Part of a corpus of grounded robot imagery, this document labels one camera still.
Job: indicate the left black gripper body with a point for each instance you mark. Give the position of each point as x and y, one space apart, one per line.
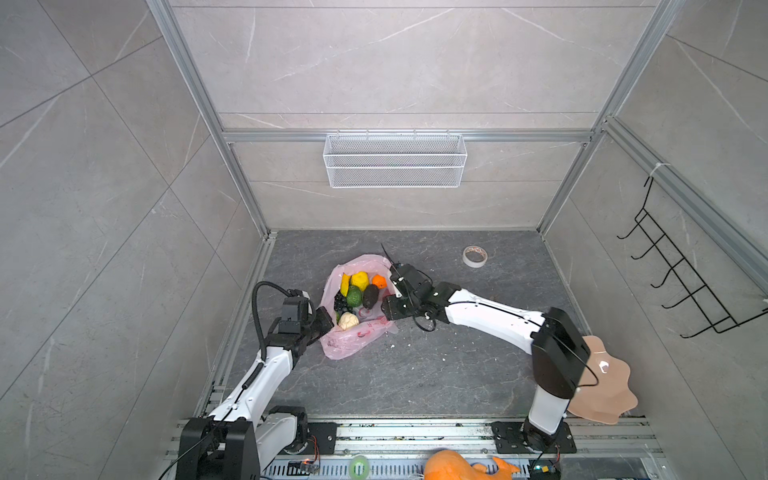
316 325

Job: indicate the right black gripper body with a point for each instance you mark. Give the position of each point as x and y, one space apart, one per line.
399 307

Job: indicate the beige bumpy fruit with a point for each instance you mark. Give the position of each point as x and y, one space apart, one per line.
347 320

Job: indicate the pink plastic bag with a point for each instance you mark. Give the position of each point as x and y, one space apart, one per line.
372 323

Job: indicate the beige flower-shaped plate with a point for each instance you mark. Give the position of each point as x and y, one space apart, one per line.
604 395

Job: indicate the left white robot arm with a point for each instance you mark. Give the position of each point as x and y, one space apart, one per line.
243 435

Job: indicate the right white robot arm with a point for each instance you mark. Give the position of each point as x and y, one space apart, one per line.
559 353

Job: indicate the orange tangerine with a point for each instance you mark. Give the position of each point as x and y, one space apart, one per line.
379 281

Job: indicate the dark purple grape bunch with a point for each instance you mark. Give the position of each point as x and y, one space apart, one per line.
340 305

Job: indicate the dark avocado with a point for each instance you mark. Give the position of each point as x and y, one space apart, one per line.
370 296

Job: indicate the yellow lemon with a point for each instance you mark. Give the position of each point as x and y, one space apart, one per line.
360 280

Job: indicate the yellow green banana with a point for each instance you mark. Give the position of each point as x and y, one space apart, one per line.
345 284

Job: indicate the green bumpy fruit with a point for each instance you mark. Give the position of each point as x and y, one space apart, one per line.
354 298

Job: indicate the white tape roll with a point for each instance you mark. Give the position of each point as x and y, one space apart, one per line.
474 256

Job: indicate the green tape roll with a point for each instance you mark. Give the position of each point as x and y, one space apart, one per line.
359 468

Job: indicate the orange plush toy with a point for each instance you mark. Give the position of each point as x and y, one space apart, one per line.
450 465

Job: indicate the white wire mesh basket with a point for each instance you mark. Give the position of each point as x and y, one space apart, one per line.
394 160

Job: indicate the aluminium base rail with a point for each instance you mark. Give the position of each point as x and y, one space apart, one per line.
398 448

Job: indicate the black wire hook rack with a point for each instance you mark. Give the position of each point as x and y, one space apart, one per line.
679 266

